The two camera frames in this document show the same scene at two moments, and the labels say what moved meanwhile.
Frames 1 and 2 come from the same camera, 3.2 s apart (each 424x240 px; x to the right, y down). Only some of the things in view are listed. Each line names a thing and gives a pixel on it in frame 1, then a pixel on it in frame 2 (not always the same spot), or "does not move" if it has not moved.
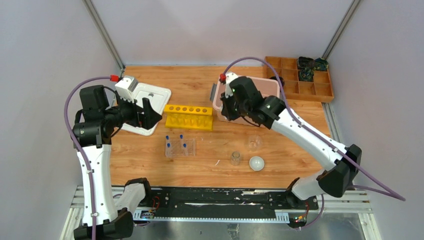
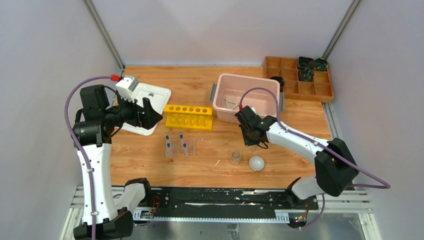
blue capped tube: (185, 151) does not move
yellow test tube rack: (188, 117) does not move
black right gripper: (226, 111) -> (247, 141)
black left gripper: (142, 114) does not move
